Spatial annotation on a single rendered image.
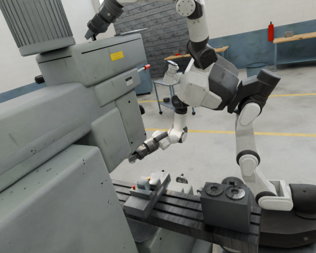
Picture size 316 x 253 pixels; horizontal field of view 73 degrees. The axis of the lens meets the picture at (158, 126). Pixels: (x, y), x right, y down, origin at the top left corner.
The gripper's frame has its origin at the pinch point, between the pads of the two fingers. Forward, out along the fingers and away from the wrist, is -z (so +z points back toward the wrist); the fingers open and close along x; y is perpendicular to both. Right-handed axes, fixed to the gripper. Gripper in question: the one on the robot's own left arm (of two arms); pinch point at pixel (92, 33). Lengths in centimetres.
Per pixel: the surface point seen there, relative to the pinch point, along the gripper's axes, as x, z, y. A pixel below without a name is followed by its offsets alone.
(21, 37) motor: -34.1, -4.6, 5.1
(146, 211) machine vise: -14, -43, -88
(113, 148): -24, -19, -45
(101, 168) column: -44, -11, -45
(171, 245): -9, -55, -123
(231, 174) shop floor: 138, -48, -194
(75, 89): -30.7, -5.9, -17.9
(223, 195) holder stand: -15, 3, -98
